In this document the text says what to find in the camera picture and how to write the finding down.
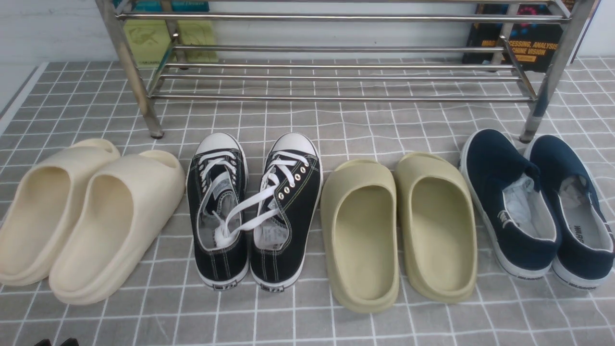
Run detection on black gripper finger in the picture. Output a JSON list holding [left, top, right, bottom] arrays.
[[60, 338, 79, 346]]

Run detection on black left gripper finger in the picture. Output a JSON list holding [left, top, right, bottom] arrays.
[[34, 339, 52, 346]]

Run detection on navy slip-on shoe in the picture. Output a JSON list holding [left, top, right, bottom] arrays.
[[524, 135, 614, 291], [459, 129, 562, 281]]

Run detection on silver metal shoe rack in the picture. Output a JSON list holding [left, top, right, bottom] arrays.
[[95, 0, 599, 144]]

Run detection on cream slipper far left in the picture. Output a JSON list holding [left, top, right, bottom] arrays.
[[0, 138, 120, 286]]

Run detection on cream slipper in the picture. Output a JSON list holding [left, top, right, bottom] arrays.
[[0, 138, 120, 286], [49, 150, 185, 305]]

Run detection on black canvas sneaker left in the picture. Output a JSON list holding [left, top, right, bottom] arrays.
[[186, 132, 249, 290]]

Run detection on black canvas sneaker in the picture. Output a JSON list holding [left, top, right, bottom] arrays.
[[186, 132, 249, 290], [247, 132, 323, 293]]

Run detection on black canvas sneaker right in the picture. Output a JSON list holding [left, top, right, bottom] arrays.
[[247, 132, 323, 293]]

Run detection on yellow green book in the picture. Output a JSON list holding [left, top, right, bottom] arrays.
[[123, 20, 217, 68]]

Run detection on olive green slipper left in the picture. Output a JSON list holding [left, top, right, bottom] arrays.
[[320, 159, 400, 313]]

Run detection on olive green slipper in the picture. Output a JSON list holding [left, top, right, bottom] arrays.
[[394, 152, 478, 304], [320, 159, 400, 313]]

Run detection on olive green slipper right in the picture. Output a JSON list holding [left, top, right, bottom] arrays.
[[394, 152, 478, 304]]

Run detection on black image processing book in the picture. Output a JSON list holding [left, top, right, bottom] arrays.
[[461, 4, 563, 73]]

